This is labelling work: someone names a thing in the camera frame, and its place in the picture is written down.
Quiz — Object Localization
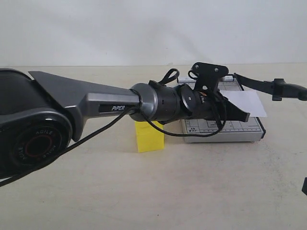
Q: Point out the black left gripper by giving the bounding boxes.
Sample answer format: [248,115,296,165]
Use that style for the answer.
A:
[177,84,249,122]

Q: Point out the white paper sheet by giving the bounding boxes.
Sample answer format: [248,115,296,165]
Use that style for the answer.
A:
[220,90,267,117]

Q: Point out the yellow cube block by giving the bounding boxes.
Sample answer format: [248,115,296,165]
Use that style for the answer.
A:
[134,121,165,153]

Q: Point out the black cutter blade arm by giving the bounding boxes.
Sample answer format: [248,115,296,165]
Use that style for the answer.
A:
[230,73,307,101]

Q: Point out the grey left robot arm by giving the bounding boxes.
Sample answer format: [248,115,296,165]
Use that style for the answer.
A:
[0,69,250,186]

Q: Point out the grey paper cutter base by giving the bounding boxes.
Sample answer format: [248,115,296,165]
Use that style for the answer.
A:
[177,76,266,143]

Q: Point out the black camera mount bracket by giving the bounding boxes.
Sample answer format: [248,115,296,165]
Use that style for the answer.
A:
[188,62,229,92]

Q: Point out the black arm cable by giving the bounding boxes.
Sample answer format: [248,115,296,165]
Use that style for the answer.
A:
[0,68,227,187]

